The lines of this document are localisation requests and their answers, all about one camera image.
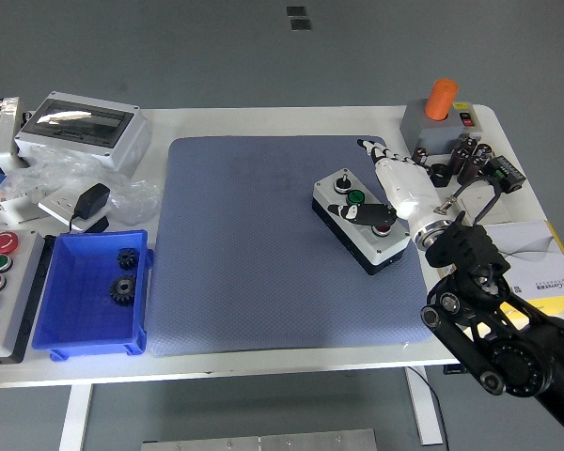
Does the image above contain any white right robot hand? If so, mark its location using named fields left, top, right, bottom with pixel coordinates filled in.
left=327, top=137, right=447, bottom=235

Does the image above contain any grey four-button control box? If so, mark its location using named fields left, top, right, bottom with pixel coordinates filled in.
left=311, top=167, right=413, bottom=277

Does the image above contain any grey five-button control station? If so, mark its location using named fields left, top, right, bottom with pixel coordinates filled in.
left=0, top=229, right=53, bottom=365

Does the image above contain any orange cylinder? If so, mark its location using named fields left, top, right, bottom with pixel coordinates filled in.
left=424, top=78, right=460, bottom=121

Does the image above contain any black terminal module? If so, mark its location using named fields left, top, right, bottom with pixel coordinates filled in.
left=486, top=154, right=527, bottom=194

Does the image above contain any white and yellow cardboard box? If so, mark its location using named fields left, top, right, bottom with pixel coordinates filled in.
left=478, top=219, right=564, bottom=317

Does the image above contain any blue-grey textured mat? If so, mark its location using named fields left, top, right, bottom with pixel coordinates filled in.
left=148, top=134, right=434, bottom=357

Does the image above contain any white table leg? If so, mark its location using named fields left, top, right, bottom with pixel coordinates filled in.
left=58, top=383, right=95, bottom=451
left=403, top=365, right=446, bottom=446

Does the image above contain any clear plastic bag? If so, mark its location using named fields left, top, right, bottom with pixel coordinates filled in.
left=0, top=143, right=164, bottom=226

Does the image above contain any small black bevel gear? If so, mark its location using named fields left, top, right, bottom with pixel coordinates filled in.
left=116, top=247, right=140, bottom=271

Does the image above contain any grey metal plate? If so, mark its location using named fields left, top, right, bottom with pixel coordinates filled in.
left=140, top=428, right=380, bottom=451

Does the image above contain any large black bevel gear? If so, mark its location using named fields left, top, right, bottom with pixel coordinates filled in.
left=108, top=273, right=137, bottom=306

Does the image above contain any black power adapter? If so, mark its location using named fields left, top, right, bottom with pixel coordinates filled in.
left=69, top=182, right=112, bottom=222

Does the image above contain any blue plastic bin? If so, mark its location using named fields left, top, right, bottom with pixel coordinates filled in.
left=30, top=228, right=155, bottom=362

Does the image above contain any white metal device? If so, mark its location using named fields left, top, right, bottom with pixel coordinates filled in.
left=0, top=110, right=32, bottom=171

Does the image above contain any grey switch box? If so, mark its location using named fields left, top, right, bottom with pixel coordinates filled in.
left=399, top=98, right=486, bottom=156

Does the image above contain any black cable under table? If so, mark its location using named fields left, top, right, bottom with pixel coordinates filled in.
left=413, top=365, right=452, bottom=451

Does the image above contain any grey enclosure with clear lid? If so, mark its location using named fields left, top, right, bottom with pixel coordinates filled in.
left=13, top=91, right=152, bottom=178

